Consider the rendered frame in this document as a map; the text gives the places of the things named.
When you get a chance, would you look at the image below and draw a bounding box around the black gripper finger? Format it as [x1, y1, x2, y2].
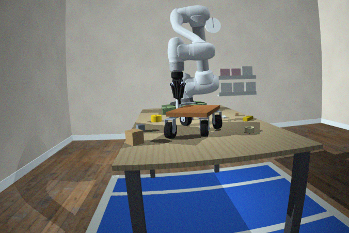
[176, 80, 186, 108]
[170, 81, 177, 99]

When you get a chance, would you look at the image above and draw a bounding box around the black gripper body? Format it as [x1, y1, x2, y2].
[171, 72, 183, 87]

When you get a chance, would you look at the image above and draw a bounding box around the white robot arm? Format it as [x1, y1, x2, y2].
[168, 5, 219, 105]

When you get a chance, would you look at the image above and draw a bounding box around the yellow rectangular block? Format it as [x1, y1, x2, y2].
[243, 116, 253, 121]

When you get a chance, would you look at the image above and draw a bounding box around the beige roll of tape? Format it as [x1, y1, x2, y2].
[245, 126, 254, 133]

